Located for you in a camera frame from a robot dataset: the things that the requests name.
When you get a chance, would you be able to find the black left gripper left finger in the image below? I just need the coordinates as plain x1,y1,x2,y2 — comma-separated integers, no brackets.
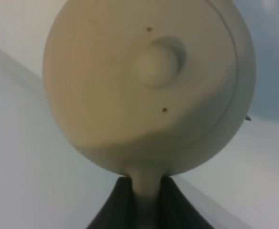
87,177,136,229

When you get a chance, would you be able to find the beige ceramic teapot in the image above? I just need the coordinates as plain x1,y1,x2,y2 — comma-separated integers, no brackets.
43,0,256,229

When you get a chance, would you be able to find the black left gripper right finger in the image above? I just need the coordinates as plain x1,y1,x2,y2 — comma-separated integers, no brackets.
156,176,214,229

